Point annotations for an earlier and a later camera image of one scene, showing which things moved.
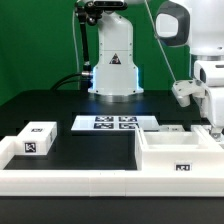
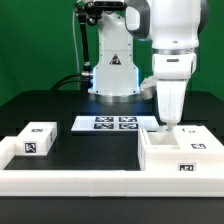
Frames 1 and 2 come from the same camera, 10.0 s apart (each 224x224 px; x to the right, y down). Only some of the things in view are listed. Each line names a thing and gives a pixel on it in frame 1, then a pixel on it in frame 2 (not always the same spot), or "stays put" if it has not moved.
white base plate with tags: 115,122 stays put
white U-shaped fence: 66,182 stays put
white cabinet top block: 36,139 stays put
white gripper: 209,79 → 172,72
